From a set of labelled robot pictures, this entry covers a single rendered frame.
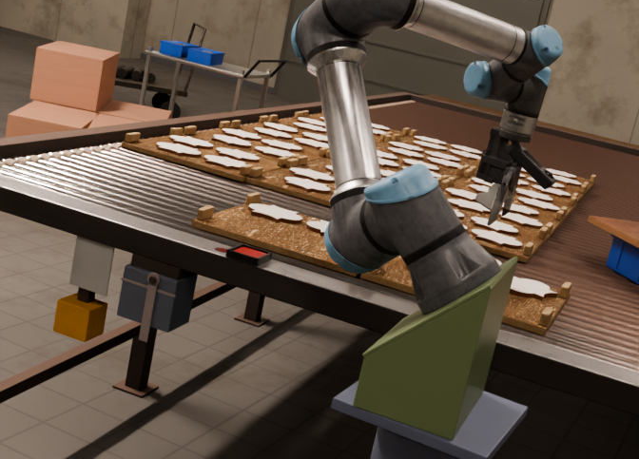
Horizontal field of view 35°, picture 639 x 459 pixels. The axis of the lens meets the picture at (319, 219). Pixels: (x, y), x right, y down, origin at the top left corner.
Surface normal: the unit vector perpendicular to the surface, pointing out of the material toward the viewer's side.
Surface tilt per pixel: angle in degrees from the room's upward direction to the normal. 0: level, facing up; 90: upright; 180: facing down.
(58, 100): 90
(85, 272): 90
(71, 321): 90
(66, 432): 0
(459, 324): 90
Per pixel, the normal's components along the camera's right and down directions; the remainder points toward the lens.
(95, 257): -0.35, 0.15
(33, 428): 0.20, -0.95
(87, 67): 0.03, 0.24
